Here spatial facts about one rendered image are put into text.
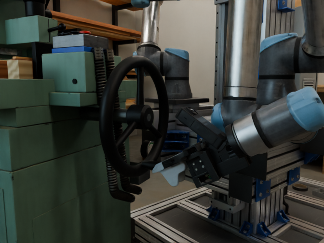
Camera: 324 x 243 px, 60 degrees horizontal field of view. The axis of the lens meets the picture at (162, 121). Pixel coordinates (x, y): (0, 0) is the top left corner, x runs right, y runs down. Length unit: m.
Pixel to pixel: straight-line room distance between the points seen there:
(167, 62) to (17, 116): 0.81
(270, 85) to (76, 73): 0.62
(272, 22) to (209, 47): 2.87
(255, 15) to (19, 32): 0.62
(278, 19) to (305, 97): 0.86
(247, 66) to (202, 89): 3.50
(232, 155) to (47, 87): 0.44
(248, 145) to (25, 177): 0.47
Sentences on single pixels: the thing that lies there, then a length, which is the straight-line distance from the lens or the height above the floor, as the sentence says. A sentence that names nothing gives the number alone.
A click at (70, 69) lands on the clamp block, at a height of 0.92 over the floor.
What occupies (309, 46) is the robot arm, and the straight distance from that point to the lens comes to 0.95.
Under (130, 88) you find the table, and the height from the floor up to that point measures 0.87.
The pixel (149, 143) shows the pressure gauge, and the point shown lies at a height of 0.69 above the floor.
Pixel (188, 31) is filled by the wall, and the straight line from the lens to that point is 4.31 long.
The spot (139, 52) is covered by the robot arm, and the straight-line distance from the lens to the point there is 1.36.
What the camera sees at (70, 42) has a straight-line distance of 0.70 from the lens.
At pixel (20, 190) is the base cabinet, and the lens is 0.68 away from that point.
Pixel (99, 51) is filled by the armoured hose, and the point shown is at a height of 0.96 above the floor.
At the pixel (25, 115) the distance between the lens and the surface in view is 0.66.
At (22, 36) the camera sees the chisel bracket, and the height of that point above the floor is 1.02.
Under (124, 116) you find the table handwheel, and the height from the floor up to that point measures 0.81.
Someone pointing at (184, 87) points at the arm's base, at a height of 0.87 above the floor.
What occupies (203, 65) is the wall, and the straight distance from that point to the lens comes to 4.14.
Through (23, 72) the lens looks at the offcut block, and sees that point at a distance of 0.68.
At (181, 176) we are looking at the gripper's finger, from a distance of 0.64.
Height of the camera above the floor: 0.89
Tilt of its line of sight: 8 degrees down
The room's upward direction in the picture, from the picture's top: straight up
